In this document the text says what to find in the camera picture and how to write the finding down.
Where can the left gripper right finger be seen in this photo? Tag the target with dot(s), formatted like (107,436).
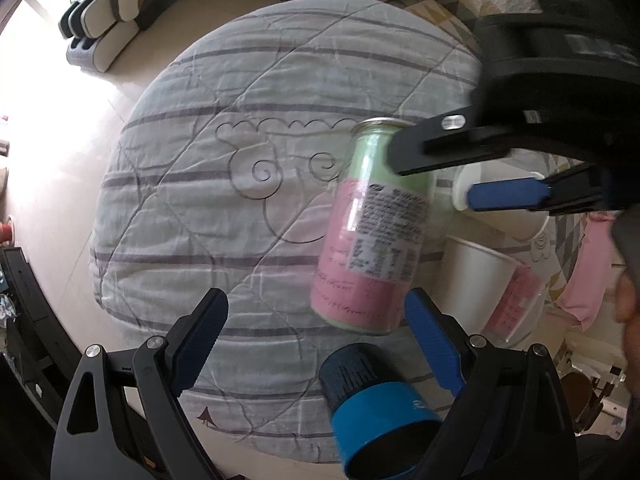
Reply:
(509,419)

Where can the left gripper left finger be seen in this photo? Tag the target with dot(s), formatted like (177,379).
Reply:
(121,417)

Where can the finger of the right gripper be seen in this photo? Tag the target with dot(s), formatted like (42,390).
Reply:
(573,191)
(440,150)

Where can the pink label cup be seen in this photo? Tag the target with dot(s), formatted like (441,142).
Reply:
(521,294)

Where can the blue black cup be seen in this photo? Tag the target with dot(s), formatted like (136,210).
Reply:
(382,426)

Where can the triangle pattern sofa cover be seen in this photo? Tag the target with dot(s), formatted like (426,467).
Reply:
(553,253)

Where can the grey striped quilted tablecloth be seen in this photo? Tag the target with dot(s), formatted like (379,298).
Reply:
(224,176)

